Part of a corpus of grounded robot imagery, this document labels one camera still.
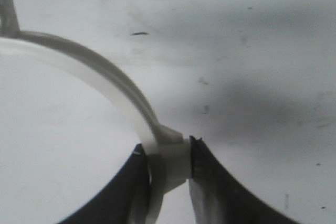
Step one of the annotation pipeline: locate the white half-ring pipe clamp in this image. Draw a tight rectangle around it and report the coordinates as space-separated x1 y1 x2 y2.
1 0 192 223

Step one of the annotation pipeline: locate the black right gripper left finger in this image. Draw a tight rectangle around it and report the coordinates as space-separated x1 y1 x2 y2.
62 144 150 224

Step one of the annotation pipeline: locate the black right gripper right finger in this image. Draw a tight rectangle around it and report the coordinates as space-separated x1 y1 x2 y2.
188 136 295 223

